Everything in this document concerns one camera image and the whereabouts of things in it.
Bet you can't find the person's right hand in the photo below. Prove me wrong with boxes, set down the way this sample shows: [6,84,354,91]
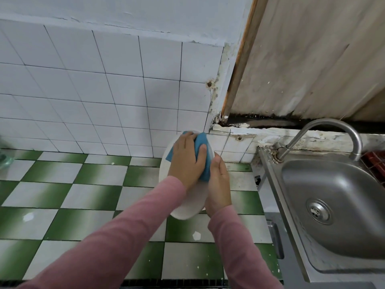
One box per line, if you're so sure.
[205,155,233,218]

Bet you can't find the person's left hand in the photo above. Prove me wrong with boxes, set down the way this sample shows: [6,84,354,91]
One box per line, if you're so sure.
[167,132,208,191]

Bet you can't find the blue cleaning cloth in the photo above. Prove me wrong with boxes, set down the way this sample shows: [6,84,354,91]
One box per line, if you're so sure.
[165,132,215,183]

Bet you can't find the white plate orange flowers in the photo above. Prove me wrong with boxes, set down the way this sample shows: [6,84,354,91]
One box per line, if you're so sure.
[158,130,212,221]

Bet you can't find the person's right forearm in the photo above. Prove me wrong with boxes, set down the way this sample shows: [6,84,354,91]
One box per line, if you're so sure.
[207,204,284,289]

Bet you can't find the person's left forearm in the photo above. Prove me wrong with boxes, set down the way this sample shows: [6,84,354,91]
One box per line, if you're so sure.
[18,176,187,289]

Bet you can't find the green checkered tile countertop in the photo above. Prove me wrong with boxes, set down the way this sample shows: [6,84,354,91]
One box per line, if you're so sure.
[0,147,284,288]

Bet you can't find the stainless steel sink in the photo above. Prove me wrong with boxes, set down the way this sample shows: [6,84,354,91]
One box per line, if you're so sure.
[257,144,385,283]

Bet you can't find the chrome faucet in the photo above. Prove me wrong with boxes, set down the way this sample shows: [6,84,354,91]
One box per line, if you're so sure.
[274,118,364,163]

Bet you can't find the weathered wooden board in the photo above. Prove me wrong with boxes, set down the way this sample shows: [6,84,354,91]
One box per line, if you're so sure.
[221,0,385,123]

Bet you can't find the clear bottle with green liquid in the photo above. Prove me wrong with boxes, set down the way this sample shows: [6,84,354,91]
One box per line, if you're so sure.
[0,150,14,170]

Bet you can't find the wire dish rack red tray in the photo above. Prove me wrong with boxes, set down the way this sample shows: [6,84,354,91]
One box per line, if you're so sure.
[362,150,385,185]

